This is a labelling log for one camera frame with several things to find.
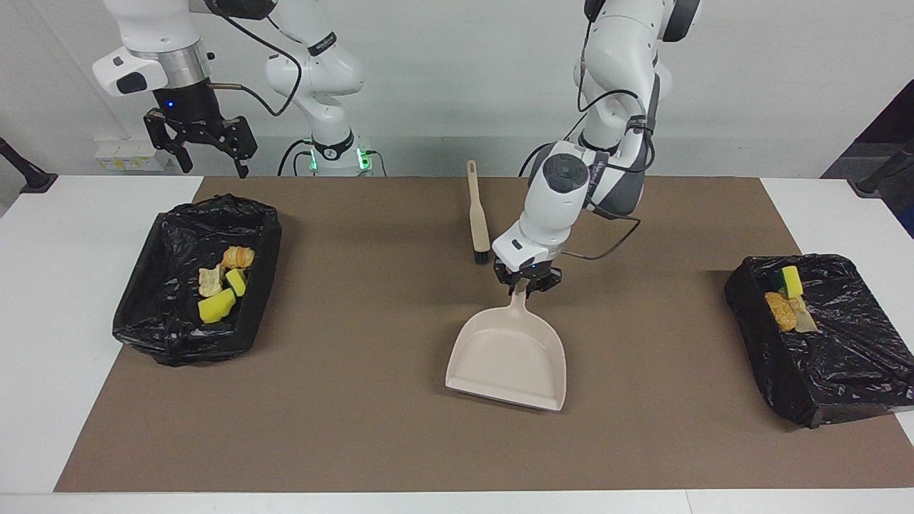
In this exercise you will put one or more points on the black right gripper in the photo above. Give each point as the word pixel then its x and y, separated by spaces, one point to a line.
pixel 193 118

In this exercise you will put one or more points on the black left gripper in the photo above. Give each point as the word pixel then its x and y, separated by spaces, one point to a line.
pixel 530 275

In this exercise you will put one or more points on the beige hand brush black bristles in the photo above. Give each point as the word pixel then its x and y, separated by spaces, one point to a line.
pixel 478 221

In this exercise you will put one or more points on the beige plastic dustpan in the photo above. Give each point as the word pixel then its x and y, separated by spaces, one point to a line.
pixel 510 357

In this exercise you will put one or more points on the orange striped croissant piece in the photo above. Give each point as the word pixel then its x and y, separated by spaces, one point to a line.
pixel 238 257

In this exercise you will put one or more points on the pale beige ridged foam piece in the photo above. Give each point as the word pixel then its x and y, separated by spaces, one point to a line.
pixel 210 280

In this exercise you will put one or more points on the small yellow sponge piece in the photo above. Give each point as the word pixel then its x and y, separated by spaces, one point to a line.
pixel 236 282

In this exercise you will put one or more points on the large yellow sponge piece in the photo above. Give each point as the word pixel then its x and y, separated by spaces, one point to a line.
pixel 216 307

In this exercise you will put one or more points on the orange brown bread loaf piece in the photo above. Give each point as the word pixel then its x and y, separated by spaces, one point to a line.
pixel 780 311

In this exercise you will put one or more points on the green and yellow sponge piece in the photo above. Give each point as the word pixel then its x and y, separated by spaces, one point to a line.
pixel 790 280

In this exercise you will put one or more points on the pale yellow rough foam chunk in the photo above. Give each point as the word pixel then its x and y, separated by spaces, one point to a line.
pixel 805 319

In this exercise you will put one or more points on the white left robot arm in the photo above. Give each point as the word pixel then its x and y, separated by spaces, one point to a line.
pixel 557 207

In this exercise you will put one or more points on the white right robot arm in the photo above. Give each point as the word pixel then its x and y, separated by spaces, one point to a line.
pixel 157 28

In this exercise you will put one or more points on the black bag lined bin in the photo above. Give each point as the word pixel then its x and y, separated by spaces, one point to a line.
pixel 164 285
pixel 842 357

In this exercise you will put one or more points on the brown table mat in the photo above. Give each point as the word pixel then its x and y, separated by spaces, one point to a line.
pixel 457 442

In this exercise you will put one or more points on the white wall socket box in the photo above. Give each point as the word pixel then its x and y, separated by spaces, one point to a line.
pixel 132 155

